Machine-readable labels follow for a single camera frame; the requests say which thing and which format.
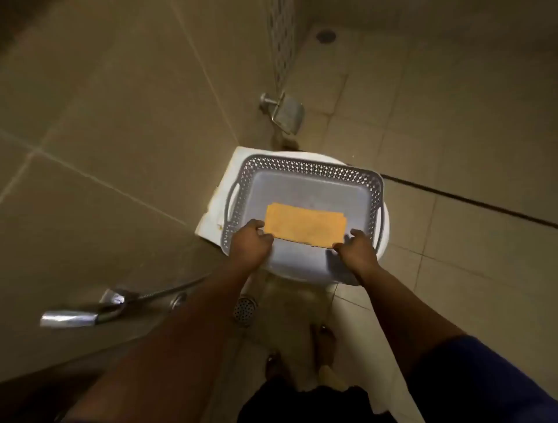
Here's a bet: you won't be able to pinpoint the person's left hand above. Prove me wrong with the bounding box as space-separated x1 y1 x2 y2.
228 218 276 273

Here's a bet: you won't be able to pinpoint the person's right hand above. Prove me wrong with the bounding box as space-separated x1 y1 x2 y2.
332 228 381 279

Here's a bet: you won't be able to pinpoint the orange cleaning cloth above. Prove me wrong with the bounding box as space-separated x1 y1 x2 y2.
263 202 348 249

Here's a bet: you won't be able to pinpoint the person's right forearm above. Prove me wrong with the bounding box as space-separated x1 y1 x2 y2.
353 264 465 377

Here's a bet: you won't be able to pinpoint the person's left forearm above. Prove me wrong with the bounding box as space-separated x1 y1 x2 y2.
65 261 262 423

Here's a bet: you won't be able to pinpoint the person's right foot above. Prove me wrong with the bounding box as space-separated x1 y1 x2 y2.
310 324 337 369

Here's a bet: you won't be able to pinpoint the person's foot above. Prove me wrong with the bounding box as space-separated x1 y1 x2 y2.
264 352 284 381
310 324 337 369

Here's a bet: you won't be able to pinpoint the person's left foot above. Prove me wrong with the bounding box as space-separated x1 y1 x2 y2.
264 352 284 381

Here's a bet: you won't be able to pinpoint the white toilet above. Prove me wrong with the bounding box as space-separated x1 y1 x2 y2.
195 146 390 289

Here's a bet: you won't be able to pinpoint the round steel floor drain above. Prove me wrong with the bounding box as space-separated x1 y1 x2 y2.
232 294 258 327

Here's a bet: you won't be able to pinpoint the grey perforated plastic basket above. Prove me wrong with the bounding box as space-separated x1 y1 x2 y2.
220 153 385 286

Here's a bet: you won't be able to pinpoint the beige trousers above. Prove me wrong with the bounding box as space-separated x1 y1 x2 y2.
318 365 349 392

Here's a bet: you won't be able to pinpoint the chrome toilet paper holder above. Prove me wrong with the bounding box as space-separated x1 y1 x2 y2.
259 90 306 136

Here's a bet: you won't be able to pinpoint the dark blue shirt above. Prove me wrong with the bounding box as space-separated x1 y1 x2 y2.
237 334 558 423

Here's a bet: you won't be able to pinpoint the chrome bidet sprayer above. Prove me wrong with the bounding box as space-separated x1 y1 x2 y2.
40 287 128 328

